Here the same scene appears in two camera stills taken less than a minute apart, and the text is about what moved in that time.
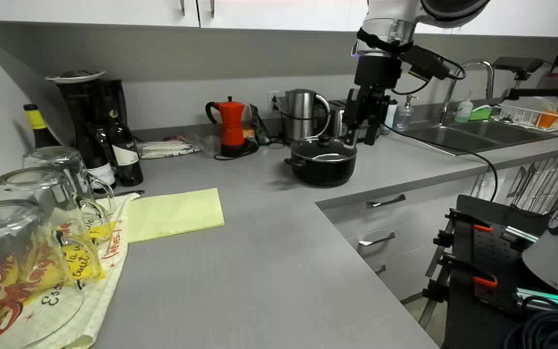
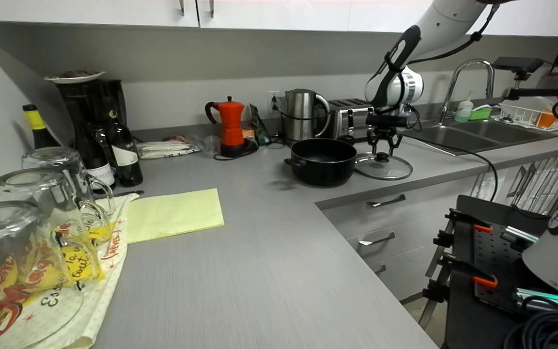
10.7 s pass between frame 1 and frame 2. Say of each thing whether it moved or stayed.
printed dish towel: stayed
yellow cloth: stayed
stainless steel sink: stayed
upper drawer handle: stayed
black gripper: moved
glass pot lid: moved
